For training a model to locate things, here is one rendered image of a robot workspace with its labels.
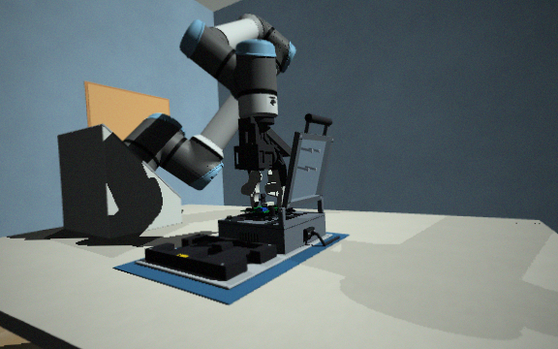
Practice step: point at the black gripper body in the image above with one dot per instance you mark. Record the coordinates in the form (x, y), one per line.
(253, 155)

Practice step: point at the green circuit board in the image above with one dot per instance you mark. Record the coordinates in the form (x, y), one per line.
(261, 209)

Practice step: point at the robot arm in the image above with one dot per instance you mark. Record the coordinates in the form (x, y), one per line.
(160, 140)

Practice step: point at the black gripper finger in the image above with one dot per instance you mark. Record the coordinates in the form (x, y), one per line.
(277, 180)
(251, 187)

